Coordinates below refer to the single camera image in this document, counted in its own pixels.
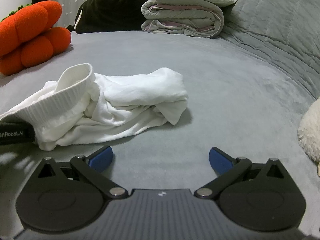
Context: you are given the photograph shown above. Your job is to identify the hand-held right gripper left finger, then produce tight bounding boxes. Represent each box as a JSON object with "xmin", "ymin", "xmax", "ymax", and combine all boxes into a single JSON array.
[{"xmin": 37, "ymin": 145, "xmax": 130, "ymax": 200}]

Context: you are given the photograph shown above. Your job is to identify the dark brown plush cushion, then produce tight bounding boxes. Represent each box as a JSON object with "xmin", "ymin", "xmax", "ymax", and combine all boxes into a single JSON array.
[{"xmin": 67, "ymin": 0, "xmax": 157, "ymax": 34}]

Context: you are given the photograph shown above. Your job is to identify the folded grey pink quilt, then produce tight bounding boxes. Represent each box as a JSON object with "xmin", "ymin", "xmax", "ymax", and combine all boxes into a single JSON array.
[{"xmin": 141, "ymin": 0, "xmax": 239, "ymax": 39}]

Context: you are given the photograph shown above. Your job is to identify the white shorts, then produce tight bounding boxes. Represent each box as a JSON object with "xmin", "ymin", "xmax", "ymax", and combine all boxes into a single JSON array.
[{"xmin": 0, "ymin": 63, "xmax": 189, "ymax": 152}]

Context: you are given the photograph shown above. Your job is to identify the grey quilted bedspread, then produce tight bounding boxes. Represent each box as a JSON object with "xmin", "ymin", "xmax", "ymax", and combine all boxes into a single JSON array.
[{"xmin": 217, "ymin": 0, "xmax": 320, "ymax": 100}]

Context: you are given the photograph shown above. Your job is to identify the orange pumpkin plush pillow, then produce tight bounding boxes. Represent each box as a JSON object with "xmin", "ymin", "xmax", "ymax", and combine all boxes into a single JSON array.
[{"xmin": 0, "ymin": 1, "xmax": 72, "ymax": 76}]

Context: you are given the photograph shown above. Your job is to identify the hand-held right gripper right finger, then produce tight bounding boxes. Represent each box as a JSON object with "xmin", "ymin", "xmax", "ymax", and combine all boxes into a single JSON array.
[{"xmin": 194, "ymin": 147, "xmax": 285, "ymax": 200}]

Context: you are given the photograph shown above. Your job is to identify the white fluffy plush toy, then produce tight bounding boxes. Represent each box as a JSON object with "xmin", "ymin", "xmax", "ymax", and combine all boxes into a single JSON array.
[{"xmin": 297, "ymin": 97, "xmax": 320, "ymax": 163}]

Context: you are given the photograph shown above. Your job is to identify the grey velvet bed sheet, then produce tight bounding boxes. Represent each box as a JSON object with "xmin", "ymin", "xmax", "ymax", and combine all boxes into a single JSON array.
[{"xmin": 0, "ymin": 29, "xmax": 320, "ymax": 240}]

